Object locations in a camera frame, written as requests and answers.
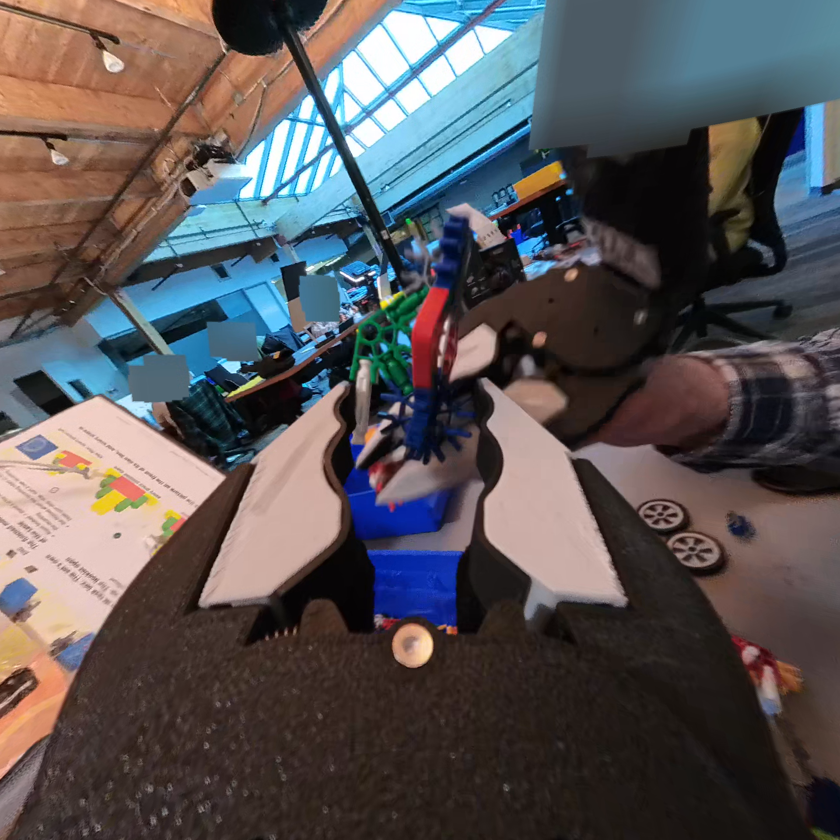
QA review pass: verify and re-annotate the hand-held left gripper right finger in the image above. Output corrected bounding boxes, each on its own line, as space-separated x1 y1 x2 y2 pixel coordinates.
470 378 628 631

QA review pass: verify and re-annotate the wooden office desk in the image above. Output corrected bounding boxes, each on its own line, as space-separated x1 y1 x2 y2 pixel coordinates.
489 178 585 250

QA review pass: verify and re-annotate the cluttered office desk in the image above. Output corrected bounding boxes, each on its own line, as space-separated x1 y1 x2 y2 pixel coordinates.
224 322 362 401

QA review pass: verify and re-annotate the person's right hand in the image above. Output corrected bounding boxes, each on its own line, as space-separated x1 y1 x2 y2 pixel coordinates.
598 352 733 454

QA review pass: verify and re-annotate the blue plastic bin with label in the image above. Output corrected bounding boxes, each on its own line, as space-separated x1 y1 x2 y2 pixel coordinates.
368 549 463 631

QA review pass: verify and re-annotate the person's right forearm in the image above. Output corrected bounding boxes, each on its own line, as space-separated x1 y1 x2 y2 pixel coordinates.
676 329 840 473

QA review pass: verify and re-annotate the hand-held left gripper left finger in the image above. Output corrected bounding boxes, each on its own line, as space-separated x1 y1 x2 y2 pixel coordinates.
200 381 378 631

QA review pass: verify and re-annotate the empty blue plastic bin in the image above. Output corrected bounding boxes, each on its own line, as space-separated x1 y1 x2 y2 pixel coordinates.
347 444 456 539

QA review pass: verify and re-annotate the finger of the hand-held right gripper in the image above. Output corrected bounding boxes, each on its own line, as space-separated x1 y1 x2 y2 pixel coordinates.
444 323 502 384
372 378 569 510

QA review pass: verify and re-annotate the office chair with black base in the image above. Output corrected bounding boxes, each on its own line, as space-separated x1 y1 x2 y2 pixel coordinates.
751 462 840 497

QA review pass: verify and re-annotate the black toy wheel white hub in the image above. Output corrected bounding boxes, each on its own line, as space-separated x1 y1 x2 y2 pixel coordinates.
667 529 728 576
638 497 690 534

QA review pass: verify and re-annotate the black floor stand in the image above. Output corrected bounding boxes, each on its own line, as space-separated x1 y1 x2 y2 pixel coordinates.
210 0 408 283

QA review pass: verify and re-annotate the black cardboard box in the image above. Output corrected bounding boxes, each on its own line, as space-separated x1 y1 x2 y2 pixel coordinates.
460 239 529 305

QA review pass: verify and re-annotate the small red white toy piece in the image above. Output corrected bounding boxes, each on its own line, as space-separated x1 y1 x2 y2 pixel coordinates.
735 637 804 716

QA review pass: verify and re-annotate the green wheeled toy model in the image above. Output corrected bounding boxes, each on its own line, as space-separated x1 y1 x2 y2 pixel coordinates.
348 210 480 513

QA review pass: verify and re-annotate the instruction booklet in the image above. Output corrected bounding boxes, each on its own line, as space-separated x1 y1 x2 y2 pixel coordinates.
0 394 227 775

